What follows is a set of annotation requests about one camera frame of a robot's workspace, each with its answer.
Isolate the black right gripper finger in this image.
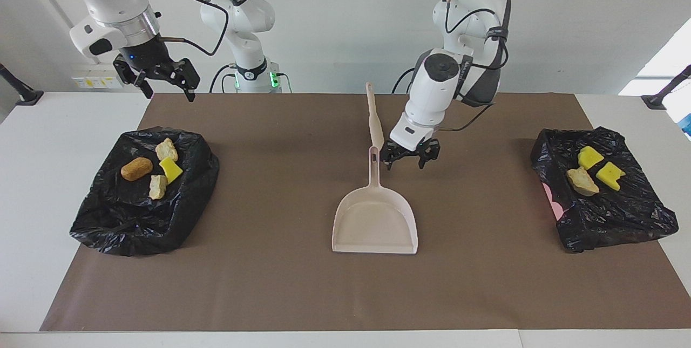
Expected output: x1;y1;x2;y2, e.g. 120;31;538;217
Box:
161;58;201;103
112;54;154;99

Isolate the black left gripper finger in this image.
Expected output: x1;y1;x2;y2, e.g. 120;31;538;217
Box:
381;143;407;170
417;140;441;170

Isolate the beige brush with black bristles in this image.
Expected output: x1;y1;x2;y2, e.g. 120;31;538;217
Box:
365;82;385;152

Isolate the beige plastic dustpan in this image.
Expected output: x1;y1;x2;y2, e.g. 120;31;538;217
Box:
331;146;419;255

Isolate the toy croissant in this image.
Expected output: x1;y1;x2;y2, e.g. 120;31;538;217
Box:
155;138;179;162
148;174;168;200
566;167;600;197

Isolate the small yellow green sponge piece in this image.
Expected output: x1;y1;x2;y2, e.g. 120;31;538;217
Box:
159;158;184;185

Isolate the brown oval bread roll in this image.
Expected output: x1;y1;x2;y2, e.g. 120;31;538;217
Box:
120;157;153;182

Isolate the green topped yellow sponge piece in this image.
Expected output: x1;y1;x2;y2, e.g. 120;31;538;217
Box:
578;146;605;171

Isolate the pink plastic bin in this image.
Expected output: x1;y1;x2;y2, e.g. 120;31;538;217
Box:
541;182;565;220

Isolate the black plastic trash bag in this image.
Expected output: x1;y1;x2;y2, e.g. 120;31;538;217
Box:
69;126;220;257
530;126;680;254

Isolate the black clamp stand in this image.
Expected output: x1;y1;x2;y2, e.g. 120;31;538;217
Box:
641;64;691;111
0;62;44;106

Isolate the brown table mat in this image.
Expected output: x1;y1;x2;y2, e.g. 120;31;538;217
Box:
40;93;691;332

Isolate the white wall socket box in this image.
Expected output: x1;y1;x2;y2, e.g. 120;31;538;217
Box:
72;63;128;90

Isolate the black base cable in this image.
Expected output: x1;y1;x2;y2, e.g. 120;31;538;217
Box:
209;65;238;94
391;66;417;94

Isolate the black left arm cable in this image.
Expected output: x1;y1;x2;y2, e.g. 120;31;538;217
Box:
440;0;511;133

